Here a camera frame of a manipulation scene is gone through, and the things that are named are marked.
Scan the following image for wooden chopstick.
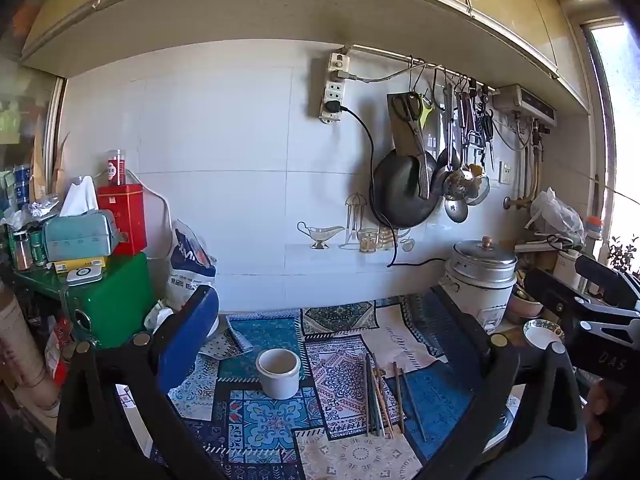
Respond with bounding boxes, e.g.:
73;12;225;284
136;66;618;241
392;361;405;435
378;367;397;436

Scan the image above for red can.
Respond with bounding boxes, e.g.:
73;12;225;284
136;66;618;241
107;149;126;186

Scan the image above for bottle with orange cap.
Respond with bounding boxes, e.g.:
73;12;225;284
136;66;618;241
582;215;604;262

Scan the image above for glass spice jar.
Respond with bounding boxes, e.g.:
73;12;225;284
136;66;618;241
12;230;34;272

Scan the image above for clear plastic bag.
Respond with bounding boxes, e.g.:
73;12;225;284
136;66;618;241
524;187;586;247

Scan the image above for patterned blue table mat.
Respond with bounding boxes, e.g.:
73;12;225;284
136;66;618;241
150;295;526;480

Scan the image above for metal hanging rail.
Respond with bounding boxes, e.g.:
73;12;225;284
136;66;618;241
344;43;498;95

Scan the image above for green box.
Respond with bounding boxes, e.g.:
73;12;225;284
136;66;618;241
61;252;156;352

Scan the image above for white wall appliance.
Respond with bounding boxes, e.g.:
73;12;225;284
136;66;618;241
492;83;557;127

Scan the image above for small patterned bowl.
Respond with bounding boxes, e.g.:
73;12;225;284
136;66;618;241
522;318;566;351

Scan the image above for dark brown chopstick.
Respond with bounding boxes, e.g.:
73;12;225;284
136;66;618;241
399;367;427;442

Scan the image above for white jar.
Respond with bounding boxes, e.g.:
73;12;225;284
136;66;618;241
552;248;581;292

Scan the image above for white cable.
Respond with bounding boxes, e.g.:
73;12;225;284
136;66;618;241
95;169;172;261

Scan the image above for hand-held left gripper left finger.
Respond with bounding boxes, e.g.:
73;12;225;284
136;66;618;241
55;285;228;480

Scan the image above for pink bowl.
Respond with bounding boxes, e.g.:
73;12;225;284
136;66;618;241
507;291;544;324

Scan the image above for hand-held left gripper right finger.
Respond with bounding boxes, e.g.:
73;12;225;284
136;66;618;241
432;286;588;480

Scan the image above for teal tissue box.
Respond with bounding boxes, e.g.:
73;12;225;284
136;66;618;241
43;176;119;264

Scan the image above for red tin box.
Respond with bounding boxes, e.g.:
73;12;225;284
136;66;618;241
97;183;147;257

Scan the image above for dark green chopstick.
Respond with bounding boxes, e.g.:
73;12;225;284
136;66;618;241
364;352;374;437

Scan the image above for black scissors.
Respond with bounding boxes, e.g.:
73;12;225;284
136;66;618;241
392;92;424;124

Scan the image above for small white device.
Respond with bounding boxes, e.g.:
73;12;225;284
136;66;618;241
66;266;104;287

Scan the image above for metal skimmer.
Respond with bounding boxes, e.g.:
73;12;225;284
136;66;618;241
442;166;475;202

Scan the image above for black power cable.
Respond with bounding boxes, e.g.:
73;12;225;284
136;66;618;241
339;104;447;269

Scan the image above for green peeler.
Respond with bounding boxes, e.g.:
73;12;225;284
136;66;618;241
419;94;437;132

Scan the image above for white blue food bag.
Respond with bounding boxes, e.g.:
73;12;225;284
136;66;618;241
167;219;217;311

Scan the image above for metal ladle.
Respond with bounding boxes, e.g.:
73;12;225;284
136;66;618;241
444;199;469;224

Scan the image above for hanging metal kitchen tools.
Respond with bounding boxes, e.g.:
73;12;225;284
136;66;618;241
435;72;497;207

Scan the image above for window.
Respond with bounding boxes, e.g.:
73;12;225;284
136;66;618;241
581;20;640;281

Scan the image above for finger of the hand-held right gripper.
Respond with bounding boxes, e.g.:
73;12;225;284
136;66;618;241
524;266;584;322

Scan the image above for white ceramic cup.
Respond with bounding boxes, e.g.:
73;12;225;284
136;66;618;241
255;348;302;400

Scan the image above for black wok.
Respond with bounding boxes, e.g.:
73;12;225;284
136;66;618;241
372;152;444;227

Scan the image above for white rice cooker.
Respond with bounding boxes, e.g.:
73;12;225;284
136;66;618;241
440;236;519;334

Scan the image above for yellow upper cabinet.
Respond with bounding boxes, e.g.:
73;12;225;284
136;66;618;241
20;0;592;113

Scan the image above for yellow flat box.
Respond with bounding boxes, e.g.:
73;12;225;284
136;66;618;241
52;257;107;274

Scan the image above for white power strip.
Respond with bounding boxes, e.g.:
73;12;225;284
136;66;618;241
319;51;351;124

